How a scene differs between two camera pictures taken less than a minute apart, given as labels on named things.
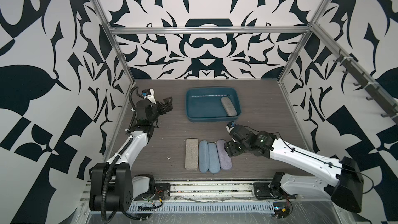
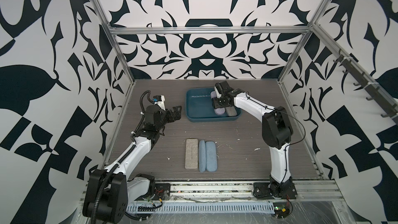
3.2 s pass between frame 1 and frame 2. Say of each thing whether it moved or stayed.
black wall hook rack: stayed
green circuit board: stayed
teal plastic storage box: stayed
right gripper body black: moved
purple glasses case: moved
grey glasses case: stayed
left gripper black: moved
